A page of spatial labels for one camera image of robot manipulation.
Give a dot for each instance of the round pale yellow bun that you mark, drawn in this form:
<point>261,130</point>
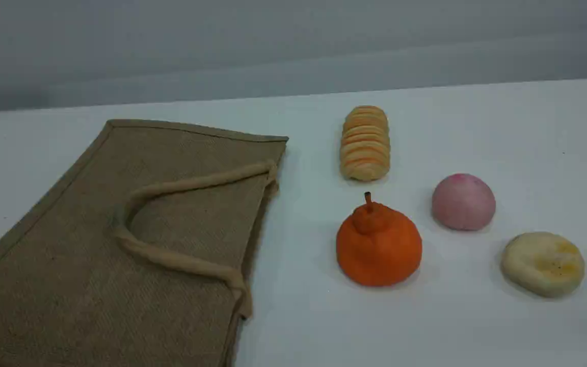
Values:
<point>540,265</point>

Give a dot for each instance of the striped orange bread roll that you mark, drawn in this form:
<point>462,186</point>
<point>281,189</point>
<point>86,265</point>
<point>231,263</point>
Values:
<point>365,145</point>

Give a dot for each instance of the brown burlap tote bag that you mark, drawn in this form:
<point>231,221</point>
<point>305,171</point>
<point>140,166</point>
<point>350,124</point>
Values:
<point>95,255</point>

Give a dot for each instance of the orange toy fruit with stem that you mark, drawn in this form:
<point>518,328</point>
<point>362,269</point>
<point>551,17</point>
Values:
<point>378,250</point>

